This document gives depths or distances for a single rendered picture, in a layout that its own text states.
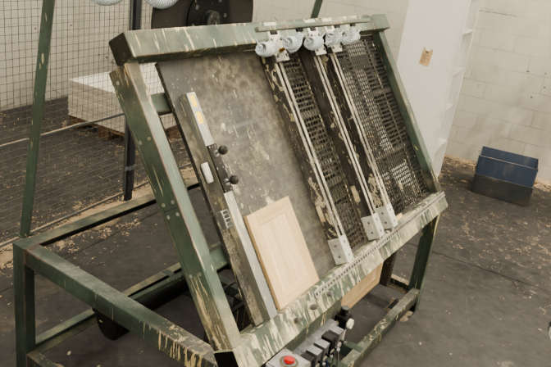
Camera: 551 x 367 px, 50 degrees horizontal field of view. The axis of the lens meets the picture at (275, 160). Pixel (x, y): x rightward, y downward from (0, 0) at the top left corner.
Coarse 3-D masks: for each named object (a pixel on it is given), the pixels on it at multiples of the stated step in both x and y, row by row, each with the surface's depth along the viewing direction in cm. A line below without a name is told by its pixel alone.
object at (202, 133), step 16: (192, 112) 234; (192, 128) 236; (208, 144) 235; (208, 160) 235; (224, 208) 236; (240, 224) 237; (240, 240) 235; (240, 256) 237; (256, 256) 238; (256, 272) 236; (256, 288) 236; (272, 304) 238
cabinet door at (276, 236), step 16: (272, 208) 258; (288, 208) 266; (256, 224) 247; (272, 224) 255; (288, 224) 263; (256, 240) 244; (272, 240) 252; (288, 240) 260; (304, 240) 269; (272, 256) 250; (288, 256) 257; (304, 256) 266; (272, 272) 247; (288, 272) 255; (304, 272) 263; (272, 288) 244; (288, 288) 251; (304, 288) 260
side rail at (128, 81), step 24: (120, 72) 216; (120, 96) 219; (144, 96) 215; (144, 120) 214; (144, 144) 217; (168, 144) 218; (144, 168) 220; (168, 168) 214; (168, 192) 216; (168, 216) 218; (192, 216) 217; (192, 240) 214; (192, 264) 217; (192, 288) 220; (216, 288) 216; (216, 312) 215; (216, 336) 218; (240, 336) 219
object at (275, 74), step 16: (272, 64) 280; (272, 80) 282; (288, 96) 280; (288, 112) 281; (288, 128) 283; (304, 128) 284; (304, 144) 280; (304, 160) 282; (304, 176) 284; (320, 176) 283; (320, 192) 281; (336, 224) 282; (336, 240) 282; (336, 256) 284; (352, 256) 285
